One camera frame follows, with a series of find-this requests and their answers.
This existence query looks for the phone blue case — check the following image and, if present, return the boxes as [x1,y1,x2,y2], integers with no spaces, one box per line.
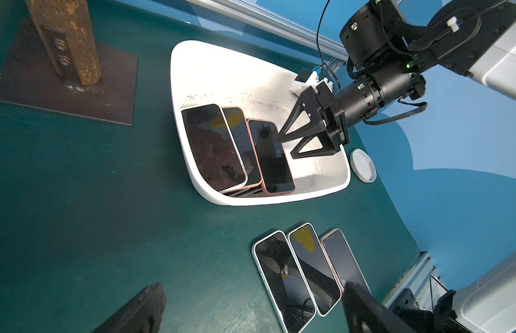
[225,187,263,198]

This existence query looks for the white round lid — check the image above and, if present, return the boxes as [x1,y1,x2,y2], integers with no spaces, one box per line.
[350,148,377,183]

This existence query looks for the phone light pink case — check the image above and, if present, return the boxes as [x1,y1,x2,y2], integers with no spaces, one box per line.
[287,223,342,317]

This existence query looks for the brown tree base plate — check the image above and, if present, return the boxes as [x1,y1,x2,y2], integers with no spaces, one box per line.
[0,18,138,126]

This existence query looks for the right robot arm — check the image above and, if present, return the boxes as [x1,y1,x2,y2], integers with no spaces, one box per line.
[278,1,516,332]

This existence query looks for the phone white case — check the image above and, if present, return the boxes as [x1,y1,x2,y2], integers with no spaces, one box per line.
[251,230,316,332]

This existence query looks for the phone cream case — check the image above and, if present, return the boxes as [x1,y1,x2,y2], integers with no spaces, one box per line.
[182,104,248,193]

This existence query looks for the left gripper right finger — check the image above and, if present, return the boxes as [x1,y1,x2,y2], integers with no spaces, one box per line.
[342,282,414,333]

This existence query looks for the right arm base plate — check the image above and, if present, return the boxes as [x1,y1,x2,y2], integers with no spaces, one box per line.
[390,289,435,333]

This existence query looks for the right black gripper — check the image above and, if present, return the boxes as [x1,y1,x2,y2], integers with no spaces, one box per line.
[278,80,351,160]

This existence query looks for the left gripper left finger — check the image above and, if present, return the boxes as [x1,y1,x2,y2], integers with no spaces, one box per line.
[93,283,166,333]

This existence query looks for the white plastic storage box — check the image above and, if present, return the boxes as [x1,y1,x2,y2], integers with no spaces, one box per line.
[171,40,352,206]

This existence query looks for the phone beige case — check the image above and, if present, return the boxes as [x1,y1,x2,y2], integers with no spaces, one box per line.
[320,228,371,293]

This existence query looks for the phone salmon case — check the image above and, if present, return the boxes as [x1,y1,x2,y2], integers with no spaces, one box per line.
[222,107,262,190]

